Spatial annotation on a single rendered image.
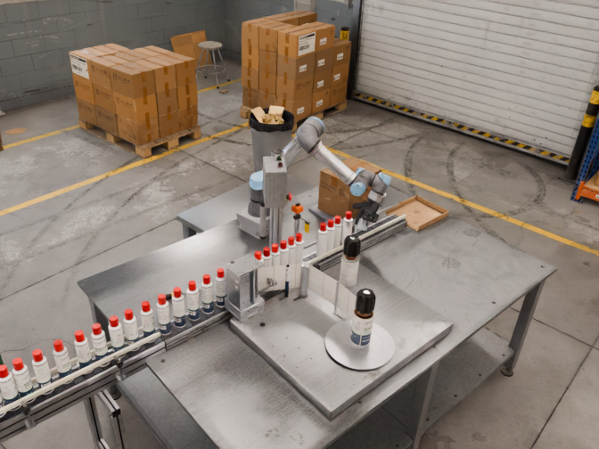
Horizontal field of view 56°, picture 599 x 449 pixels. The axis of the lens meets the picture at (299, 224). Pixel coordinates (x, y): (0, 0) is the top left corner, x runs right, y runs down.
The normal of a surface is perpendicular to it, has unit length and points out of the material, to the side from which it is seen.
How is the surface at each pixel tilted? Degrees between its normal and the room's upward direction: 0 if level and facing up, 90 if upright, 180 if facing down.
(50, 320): 0
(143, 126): 87
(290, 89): 90
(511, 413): 0
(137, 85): 90
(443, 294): 0
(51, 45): 90
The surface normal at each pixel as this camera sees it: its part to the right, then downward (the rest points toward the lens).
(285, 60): -0.61, 0.39
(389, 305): 0.04, -0.85
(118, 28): 0.76, 0.37
